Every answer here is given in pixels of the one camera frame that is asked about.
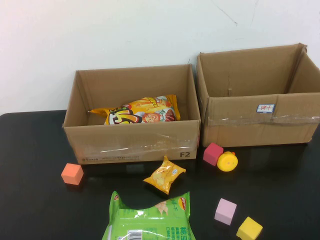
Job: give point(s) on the cardboard box with F2 print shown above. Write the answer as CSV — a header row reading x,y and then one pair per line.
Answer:
x,y
125,145

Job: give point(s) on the white handwritten label sticker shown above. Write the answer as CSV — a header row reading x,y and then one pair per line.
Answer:
x,y
265,108

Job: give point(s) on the green chip bag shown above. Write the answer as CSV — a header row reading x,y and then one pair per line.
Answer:
x,y
150,222

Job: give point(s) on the orange foam cube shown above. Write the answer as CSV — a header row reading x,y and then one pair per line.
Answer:
x,y
71,173

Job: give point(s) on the yellow rubber duck toy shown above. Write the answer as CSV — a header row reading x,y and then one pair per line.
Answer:
x,y
227,162

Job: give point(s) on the pink foam cube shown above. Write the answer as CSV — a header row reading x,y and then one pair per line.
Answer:
x,y
225,211

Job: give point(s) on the small yellow chip bag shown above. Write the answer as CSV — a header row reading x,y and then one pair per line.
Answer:
x,y
162,175

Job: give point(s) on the red foam cube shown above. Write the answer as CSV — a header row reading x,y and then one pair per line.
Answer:
x,y
212,152

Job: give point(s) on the yellow foam cube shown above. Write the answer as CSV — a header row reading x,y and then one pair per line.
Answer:
x,y
248,228

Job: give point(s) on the cardboard box with white label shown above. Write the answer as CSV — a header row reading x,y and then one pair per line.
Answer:
x,y
237,130

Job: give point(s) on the orange cartoon snack bag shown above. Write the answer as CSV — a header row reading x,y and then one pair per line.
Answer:
x,y
150,110

